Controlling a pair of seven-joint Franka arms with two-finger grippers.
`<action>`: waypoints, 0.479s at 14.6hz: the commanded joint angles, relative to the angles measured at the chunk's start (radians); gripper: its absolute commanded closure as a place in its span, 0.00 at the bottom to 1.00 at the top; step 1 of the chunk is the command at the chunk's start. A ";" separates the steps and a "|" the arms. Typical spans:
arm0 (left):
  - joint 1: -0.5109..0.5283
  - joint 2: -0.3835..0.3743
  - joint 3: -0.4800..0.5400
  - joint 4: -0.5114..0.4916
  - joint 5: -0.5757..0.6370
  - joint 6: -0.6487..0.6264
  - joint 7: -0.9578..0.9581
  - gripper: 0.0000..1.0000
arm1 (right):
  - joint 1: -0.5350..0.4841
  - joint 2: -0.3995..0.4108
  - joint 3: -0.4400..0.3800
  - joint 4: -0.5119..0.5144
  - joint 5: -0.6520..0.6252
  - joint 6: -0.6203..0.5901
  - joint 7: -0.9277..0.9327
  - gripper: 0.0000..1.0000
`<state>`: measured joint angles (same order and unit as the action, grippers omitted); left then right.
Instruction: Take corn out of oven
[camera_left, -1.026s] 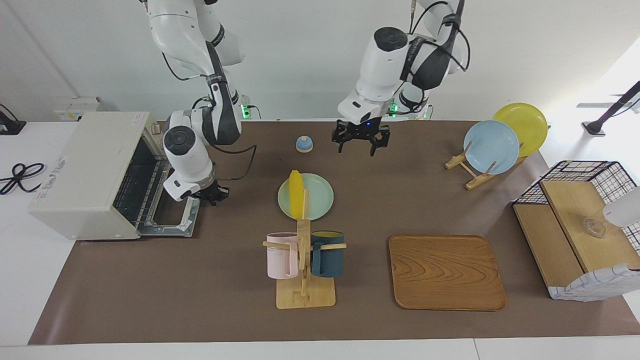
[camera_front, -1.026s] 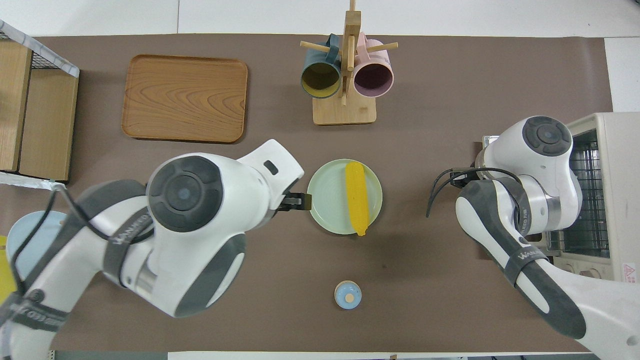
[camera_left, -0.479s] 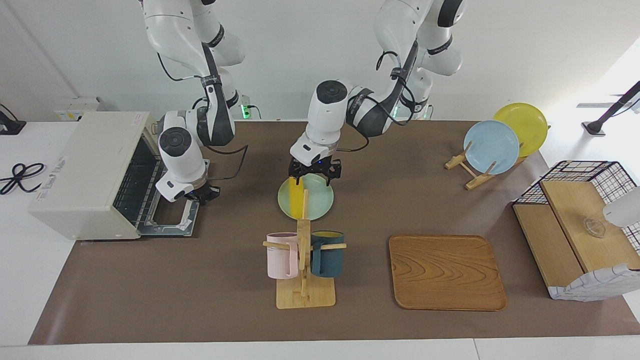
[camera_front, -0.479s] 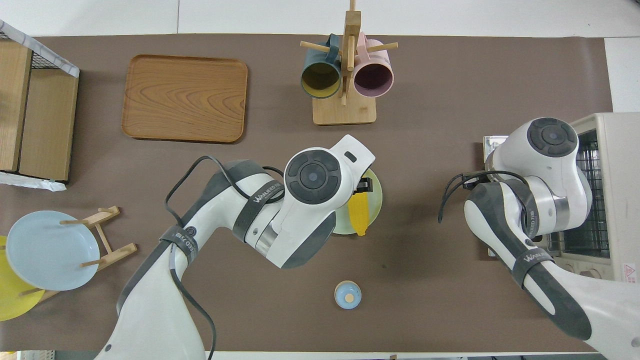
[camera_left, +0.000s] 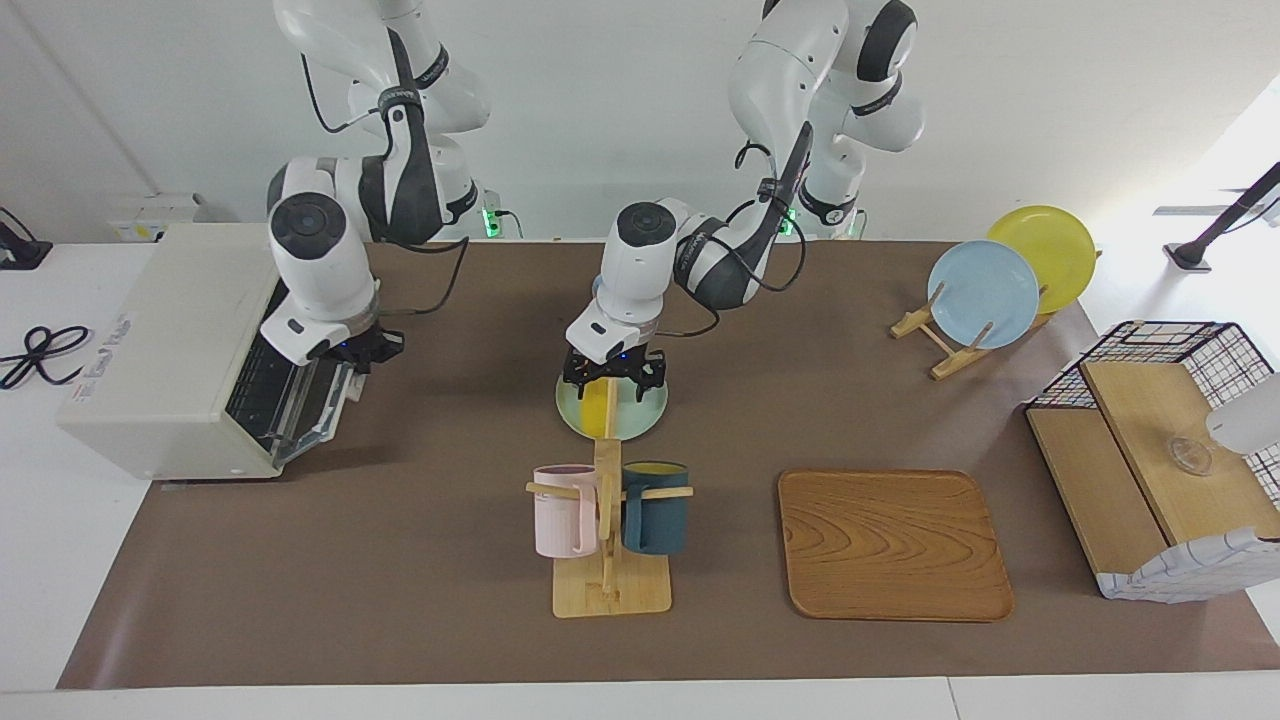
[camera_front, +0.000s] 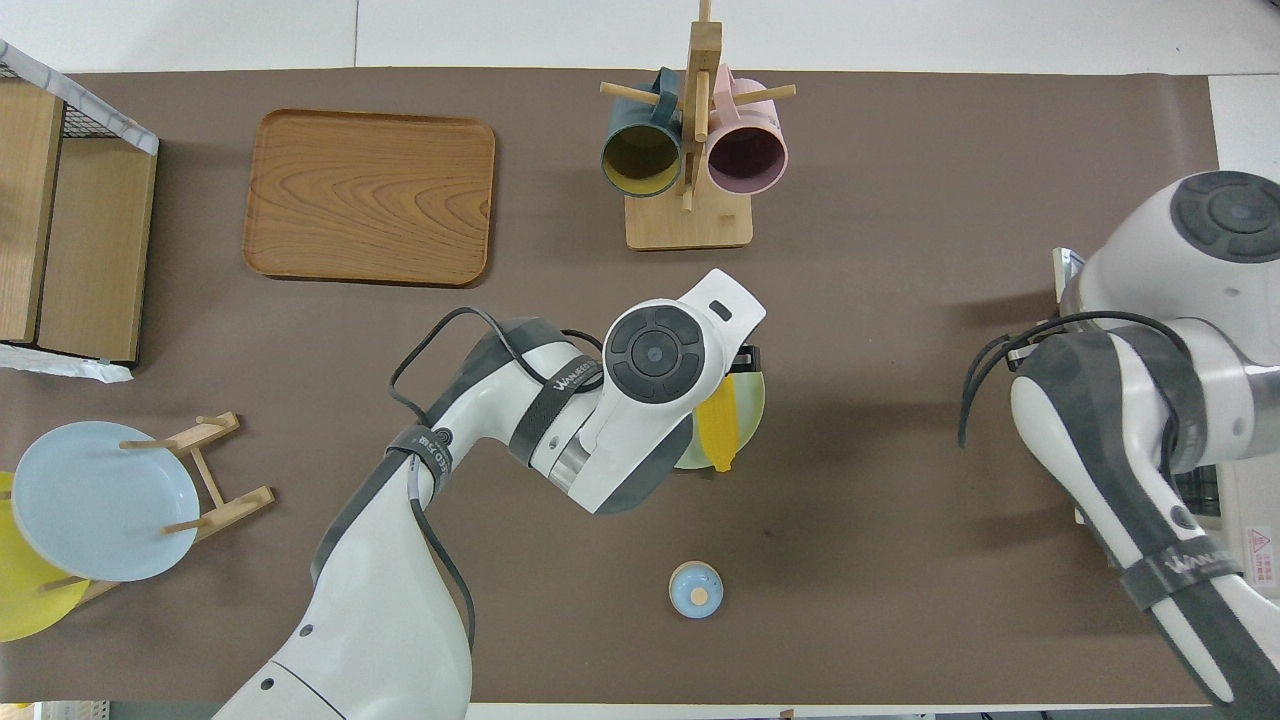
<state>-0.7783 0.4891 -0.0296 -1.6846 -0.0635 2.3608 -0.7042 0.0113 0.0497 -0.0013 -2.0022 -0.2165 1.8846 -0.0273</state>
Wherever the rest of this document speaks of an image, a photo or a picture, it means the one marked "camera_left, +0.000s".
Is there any light green plate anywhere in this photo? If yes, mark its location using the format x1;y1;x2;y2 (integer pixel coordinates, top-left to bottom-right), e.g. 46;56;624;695
555;372;669;442

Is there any yellow corn cob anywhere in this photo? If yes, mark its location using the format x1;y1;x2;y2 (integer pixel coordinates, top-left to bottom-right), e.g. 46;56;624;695
583;380;627;439

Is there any toaster oven glass door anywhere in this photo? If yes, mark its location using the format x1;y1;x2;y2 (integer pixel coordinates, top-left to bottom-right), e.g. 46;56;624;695
268;338;363;468

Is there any cream toaster oven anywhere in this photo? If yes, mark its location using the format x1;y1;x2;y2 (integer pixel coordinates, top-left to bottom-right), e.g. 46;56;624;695
57;222;346;481

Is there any dark teal mug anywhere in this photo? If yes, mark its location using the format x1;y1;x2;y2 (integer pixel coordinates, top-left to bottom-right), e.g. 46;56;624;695
620;461;690;556

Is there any pink mug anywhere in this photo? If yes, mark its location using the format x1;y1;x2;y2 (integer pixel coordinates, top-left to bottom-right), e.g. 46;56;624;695
532;465;601;559

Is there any brown table mat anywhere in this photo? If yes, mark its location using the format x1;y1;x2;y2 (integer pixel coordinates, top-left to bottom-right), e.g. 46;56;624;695
57;240;1280;691

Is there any wooden mug tree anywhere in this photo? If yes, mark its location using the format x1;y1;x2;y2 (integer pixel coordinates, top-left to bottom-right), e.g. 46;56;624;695
526;377;694;618

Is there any white power box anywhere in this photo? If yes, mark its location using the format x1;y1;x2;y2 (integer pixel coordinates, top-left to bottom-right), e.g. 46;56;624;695
108;193;207;244

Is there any brown wooden tray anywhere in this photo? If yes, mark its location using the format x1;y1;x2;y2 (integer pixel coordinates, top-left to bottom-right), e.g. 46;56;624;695
777;469;1015;623

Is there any wooden plate rack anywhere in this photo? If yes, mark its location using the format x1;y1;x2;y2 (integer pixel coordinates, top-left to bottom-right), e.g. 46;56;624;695
890;283;1061;381

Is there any light blue plate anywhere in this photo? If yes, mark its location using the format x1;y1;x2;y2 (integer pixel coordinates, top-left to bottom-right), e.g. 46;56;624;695
926;240;1041;350

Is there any black clamp base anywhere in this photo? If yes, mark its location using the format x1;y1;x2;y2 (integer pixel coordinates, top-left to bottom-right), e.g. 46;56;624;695
0;207;53;271

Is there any yellow plate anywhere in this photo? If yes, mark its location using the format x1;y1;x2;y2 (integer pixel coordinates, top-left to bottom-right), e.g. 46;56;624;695
987;205;1098;317

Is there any black stand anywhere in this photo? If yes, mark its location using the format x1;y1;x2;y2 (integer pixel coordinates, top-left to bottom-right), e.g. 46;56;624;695
1164;162;1280;273

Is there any white checked cloth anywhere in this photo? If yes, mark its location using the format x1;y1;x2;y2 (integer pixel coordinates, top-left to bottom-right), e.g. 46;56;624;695
1097;528;1280;604

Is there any white rounded object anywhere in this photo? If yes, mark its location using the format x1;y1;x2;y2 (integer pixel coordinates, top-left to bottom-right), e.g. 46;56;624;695
1205;375;1280;456

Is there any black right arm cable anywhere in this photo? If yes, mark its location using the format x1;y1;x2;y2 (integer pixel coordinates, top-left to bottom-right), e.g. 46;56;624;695
298;50;472;317

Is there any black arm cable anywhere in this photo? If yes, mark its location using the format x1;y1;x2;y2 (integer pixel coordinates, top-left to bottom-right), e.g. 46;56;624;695
655;120;813;339
298;50;472;317

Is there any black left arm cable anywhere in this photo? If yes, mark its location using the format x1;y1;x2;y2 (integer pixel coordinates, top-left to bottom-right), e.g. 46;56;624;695
655;120;813;339

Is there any black coiled cable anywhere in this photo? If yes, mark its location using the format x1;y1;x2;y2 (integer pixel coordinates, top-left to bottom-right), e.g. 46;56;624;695
0;326;93;391

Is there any wire basket wooden shelf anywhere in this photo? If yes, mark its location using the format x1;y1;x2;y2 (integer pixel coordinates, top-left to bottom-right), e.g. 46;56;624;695
1027;360;1280;599

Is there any black wire basket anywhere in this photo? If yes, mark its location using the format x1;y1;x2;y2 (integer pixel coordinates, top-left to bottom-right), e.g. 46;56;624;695
1025;321;1280;479

